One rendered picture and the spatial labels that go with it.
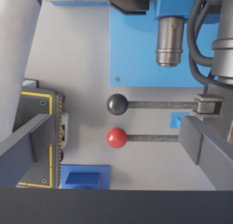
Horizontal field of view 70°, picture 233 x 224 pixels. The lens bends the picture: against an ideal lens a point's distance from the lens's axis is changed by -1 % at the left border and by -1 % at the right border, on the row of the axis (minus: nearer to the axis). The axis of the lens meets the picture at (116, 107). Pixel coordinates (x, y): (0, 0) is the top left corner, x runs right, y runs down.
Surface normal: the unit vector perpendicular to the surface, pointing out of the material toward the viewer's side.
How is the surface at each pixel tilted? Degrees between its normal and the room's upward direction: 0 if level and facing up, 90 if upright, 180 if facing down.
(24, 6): 55
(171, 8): 0
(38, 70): 0
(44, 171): 0
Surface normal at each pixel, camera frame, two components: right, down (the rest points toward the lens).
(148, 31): -0.01, 0.30
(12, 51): 0.80, 0.04
